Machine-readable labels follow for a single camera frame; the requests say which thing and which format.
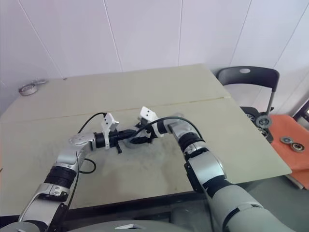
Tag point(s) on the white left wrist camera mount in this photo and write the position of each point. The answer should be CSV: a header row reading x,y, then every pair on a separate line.
x,y
107,122

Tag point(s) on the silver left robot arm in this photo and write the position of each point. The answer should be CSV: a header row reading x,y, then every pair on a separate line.
x,y
70,157

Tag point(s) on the small dark round bearing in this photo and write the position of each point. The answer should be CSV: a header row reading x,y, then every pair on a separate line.
x,y
285,139

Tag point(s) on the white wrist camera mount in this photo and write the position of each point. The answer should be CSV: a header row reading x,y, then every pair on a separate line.
x,y
107,122
147,113

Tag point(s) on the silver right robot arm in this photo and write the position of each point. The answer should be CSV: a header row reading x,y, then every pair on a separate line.
x,y
205,169

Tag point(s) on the grey rounded shape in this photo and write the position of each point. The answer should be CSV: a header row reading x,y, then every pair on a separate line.
x,y
188,209

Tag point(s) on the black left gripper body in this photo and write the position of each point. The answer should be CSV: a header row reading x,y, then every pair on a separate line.
x,y
114,139

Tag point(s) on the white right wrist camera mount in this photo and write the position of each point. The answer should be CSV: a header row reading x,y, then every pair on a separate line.
x,y
147,113

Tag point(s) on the round dark motor wheel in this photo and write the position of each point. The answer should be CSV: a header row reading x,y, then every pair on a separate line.
x,y
263,122

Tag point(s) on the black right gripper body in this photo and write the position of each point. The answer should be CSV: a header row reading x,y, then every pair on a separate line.
x,y
149,136

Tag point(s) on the silver metal washer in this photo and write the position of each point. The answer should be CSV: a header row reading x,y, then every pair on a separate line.
x,y
39,82

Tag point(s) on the white flat board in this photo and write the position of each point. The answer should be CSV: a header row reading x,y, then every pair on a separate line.
x,y
295,181

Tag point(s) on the dark window frame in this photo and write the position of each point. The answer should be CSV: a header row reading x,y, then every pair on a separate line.
x,y
301,111

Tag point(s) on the orange cloth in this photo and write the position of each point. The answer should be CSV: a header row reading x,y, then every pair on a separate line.
x,y
297,164

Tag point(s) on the silver motor stator copper windings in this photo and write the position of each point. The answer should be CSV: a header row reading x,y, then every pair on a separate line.
x,y
131,145

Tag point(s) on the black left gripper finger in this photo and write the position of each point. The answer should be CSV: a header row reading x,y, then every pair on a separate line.
x,y
128,133
127,137

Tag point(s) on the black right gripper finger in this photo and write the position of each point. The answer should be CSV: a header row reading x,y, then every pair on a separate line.
x,y
139,141
140,125

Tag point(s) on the black folding chair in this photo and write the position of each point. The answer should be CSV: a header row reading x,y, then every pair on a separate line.
x,y
256,75

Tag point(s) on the black table frame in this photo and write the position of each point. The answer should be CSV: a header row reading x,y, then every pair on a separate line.
x,y
132,201

